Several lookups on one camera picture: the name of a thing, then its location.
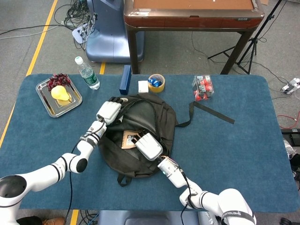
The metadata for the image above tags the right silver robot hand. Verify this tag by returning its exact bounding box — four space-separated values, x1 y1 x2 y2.
131 129 164 162

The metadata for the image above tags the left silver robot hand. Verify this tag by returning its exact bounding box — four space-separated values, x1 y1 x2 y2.
96 96 129 126

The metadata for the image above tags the kraft spiral notebook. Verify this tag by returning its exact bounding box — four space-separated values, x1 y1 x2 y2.
120 130 143 150

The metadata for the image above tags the black fabric backpack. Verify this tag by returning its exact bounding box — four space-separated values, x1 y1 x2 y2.
97 93 235 188

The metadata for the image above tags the blue rectangular box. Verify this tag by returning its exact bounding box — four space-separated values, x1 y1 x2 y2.
119 65 132 95

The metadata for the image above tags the clear plastic water bottle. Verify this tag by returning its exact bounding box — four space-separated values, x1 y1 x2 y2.
75 56 101 90

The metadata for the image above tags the small white box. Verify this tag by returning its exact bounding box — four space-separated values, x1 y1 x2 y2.
137 80 150 95

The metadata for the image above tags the yellow tape roll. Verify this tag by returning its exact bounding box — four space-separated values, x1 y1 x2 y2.
148 74 166 93

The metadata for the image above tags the blue snack wrapper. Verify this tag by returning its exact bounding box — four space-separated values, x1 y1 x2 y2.
148 76 163 86

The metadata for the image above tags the yellow pear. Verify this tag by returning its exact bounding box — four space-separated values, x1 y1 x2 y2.
51 85 72 103

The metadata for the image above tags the metal serving tray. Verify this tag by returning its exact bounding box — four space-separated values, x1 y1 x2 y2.
35 78 83 118

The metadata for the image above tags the red grape bunch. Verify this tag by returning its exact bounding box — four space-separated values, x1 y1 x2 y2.
46 73 72 91

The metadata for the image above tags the grey robot body base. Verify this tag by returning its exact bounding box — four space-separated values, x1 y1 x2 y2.
97 210 211 225

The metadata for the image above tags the clear box of red bottles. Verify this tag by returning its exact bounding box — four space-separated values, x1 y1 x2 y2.
192 75 215 101

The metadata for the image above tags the white power strip with plugs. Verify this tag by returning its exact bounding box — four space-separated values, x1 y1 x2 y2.
280 78 300 94
71 25 91 44

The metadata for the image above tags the blue table mat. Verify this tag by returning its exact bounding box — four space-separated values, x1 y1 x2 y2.
0 74 296 213

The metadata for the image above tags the brown shoe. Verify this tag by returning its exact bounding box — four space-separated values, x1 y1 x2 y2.
42 217 67 225

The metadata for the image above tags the brown mahjong table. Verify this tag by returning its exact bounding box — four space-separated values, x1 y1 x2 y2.
123 0 265 75

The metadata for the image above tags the black foot pedal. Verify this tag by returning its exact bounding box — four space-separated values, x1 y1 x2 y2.
281 128 300 147

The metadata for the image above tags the black tripod stand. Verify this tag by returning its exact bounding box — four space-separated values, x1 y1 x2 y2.
207 0 284 75

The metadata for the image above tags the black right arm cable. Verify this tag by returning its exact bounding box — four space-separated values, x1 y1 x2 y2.
177 165 199 225

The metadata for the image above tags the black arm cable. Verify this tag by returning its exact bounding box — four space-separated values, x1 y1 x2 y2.
177 165 199 225
63 138 87 225

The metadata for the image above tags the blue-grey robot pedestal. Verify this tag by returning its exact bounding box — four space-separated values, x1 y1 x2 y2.
85 0 145 63

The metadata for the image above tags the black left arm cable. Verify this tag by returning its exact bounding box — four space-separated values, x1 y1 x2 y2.
63 138 87 225

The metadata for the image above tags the black floor cable bundle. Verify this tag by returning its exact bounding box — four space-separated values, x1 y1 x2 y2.
54 0 97 51

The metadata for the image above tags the red floor cable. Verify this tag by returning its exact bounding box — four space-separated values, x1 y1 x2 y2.
277 114 300 128

